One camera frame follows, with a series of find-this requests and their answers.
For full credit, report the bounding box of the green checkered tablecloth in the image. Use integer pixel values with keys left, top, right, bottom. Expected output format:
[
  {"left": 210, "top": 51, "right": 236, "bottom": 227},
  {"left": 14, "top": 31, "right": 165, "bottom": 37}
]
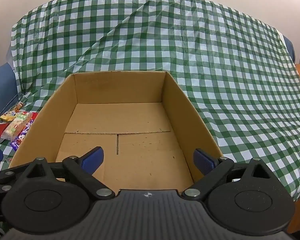
[{"left": 0, "top": 0, "right": 300, "bottom": 202}]

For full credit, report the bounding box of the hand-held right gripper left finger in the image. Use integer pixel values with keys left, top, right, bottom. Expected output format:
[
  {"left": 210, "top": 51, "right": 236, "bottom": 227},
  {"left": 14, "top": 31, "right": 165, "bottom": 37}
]
[{"left": 20, "top": 146, "right": 115, "bottom": 201}]

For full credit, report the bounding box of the orange red snack packet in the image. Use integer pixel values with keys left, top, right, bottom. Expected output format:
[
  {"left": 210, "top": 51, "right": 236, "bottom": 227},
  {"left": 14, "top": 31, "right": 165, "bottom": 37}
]
[{"left": 11, "top": 102, "right": 25, "bottom": 113}]

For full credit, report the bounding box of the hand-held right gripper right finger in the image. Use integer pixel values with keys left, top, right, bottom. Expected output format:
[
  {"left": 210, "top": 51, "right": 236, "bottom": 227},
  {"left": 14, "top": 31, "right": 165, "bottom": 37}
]
[{"left": 181, "top": 149, "right": 274, "bottom": 200}]

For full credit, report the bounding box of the blue sofa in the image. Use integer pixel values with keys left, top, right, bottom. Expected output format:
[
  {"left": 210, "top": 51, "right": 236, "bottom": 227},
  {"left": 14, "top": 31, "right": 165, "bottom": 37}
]
[{"left": 0, "top": 35, "right": 297, "bottom": 128}]

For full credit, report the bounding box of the yellow snack packet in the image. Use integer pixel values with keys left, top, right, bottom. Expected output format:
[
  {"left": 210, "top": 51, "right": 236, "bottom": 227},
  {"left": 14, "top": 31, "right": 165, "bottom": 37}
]
[{"left": 0, "top": 112, "right": 17, "bottom": 123}]

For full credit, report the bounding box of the cardboard box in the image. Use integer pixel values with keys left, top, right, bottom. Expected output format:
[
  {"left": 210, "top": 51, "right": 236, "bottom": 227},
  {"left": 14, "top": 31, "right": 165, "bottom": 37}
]
[{"left": 9, "top": 71, "right": 224, "bottom": 184}]

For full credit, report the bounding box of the clear green label bread packet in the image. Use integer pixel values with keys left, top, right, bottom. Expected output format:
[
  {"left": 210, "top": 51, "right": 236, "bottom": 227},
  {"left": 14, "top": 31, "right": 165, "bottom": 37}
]
[{"left": 0, "top": 112, "right": 32, "bottom": 143}]

